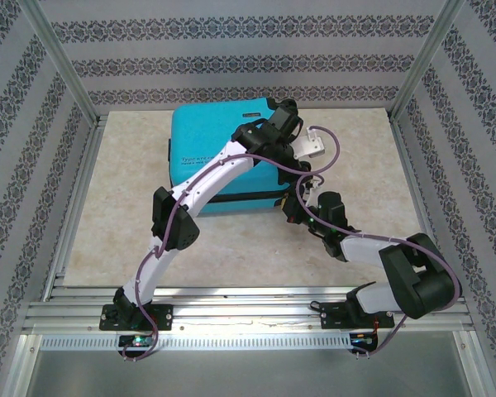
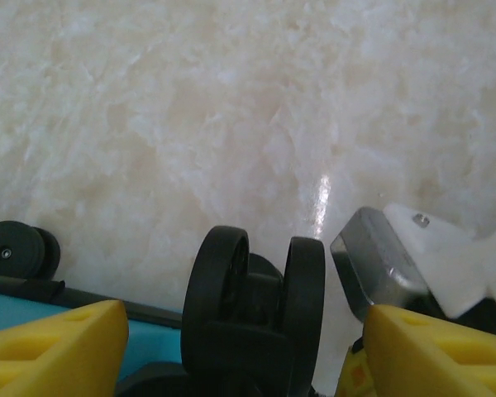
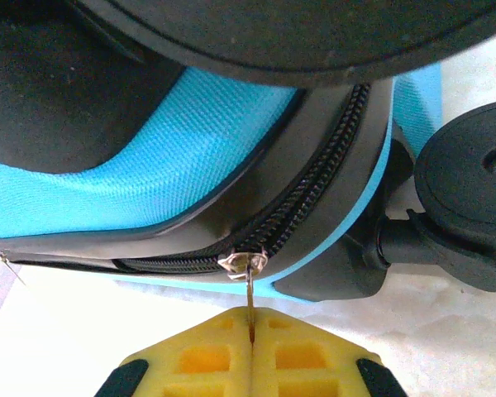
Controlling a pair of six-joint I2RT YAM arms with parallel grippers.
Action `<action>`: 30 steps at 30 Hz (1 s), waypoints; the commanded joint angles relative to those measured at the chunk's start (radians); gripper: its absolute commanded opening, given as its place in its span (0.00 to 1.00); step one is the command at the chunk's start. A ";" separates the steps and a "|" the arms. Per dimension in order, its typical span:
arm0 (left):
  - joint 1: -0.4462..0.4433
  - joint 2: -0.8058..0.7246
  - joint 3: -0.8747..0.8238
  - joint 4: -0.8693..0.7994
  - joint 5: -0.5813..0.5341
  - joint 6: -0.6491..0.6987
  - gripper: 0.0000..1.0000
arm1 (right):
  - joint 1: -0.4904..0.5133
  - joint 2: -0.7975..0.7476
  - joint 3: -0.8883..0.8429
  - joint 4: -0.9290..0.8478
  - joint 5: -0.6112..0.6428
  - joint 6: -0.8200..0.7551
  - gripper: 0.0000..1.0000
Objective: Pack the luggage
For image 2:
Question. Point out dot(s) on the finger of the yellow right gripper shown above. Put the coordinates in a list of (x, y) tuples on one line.
[(355, 376)]

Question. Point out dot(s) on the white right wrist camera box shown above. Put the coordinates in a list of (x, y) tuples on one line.
[(438, 256)]

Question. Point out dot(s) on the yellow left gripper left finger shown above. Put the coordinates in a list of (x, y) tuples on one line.
[(53, 355)]

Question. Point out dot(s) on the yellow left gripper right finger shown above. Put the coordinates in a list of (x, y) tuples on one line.
[(438, 360)]

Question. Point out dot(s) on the teal hard-shell wheeled suitcase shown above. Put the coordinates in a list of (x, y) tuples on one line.
[(248, 314)]

